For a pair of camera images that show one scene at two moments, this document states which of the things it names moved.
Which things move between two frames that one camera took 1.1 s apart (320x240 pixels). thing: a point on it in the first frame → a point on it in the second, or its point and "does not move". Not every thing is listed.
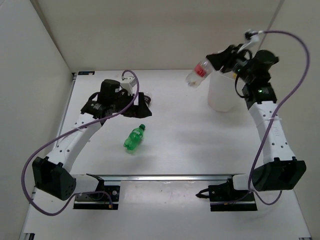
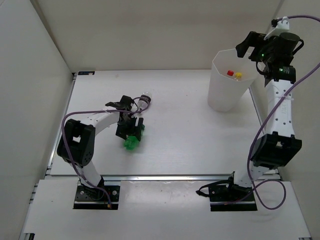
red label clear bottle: (200, 72) → (230, 73)
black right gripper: (219, 61) → (253, 40)
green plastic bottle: (132, 140) does not move
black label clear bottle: (147, 98) does not move
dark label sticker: (86, 72) does not move
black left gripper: (139, 111) → (121, 132)
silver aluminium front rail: (164, 177) does not move
